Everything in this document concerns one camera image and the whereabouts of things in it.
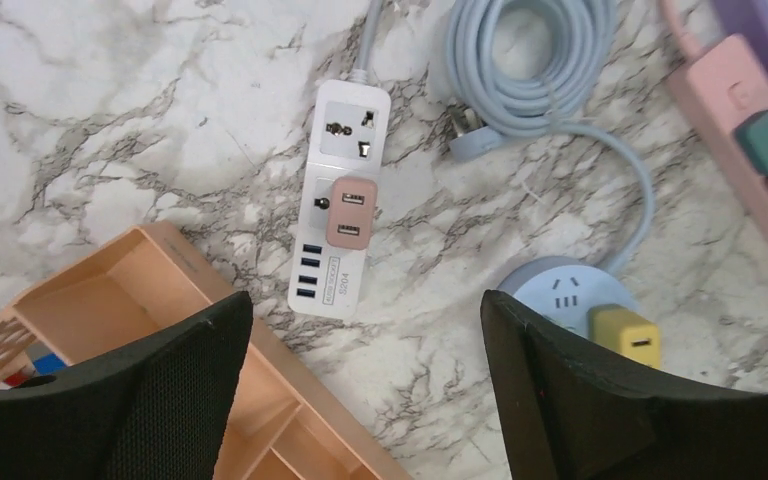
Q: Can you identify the yellow olive charger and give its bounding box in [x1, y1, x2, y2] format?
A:
[588, 304, 662, 370]

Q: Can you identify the blue round power socket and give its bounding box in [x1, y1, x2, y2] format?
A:
[498, 256, 639, 338]

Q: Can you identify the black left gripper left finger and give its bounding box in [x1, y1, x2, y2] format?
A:
[0, 292, 253, 479]

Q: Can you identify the white power strip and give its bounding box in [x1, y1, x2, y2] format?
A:
[288, 80, 391, 320]

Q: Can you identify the pink power strip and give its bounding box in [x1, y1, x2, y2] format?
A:
[658, 1, 768, 243]

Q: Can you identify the light blue coiled cable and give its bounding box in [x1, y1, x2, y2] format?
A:
[426, 0, 657, 276]

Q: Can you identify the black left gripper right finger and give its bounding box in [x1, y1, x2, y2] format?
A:
[480, 290, 768, 479]

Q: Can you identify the brown pink small charger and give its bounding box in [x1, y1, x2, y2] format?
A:
[326, 176, 378, 251]

